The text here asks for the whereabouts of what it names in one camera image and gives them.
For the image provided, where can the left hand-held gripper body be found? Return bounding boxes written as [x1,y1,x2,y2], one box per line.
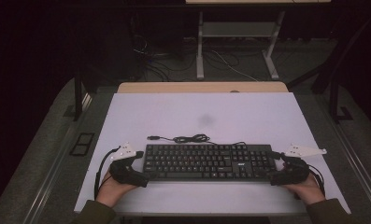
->
[108,142,150,189]

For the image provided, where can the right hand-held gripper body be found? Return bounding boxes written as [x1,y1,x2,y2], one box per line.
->
[270,143,327,187]

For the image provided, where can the black computer keyboard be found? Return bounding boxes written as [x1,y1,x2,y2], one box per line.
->
[142,143,278,183]

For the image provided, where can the person's left hand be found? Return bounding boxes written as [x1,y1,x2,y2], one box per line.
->
[95,172,137,208]

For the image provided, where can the person's right hand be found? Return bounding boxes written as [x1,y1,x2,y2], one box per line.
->
[282,174,326,205]

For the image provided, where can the white board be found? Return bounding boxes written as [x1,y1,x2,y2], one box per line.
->
[74,91,351,217]

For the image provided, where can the black metal stand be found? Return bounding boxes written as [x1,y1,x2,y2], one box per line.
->
[73,69,98,122]
[328,77,354,124]

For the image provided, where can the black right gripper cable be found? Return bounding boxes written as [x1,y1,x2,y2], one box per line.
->
[307,164,327,197]

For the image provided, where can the black keyboard cable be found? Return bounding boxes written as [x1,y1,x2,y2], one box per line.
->
[147,133,247,147]

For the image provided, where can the black floor socket frame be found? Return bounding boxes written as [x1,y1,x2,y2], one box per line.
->
[69,133,96,157]

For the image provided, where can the aluminium rail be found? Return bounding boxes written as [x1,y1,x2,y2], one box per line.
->
[317,92,371,213]
[23,92,93,224]

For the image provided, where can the black floor cables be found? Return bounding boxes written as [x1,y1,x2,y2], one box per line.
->
[133,34,196,82]

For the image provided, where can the white floor cable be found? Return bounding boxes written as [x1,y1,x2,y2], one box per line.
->
[210,49,259,82]

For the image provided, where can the white metal desk frame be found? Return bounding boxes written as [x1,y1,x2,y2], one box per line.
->
[195,10,286,81]

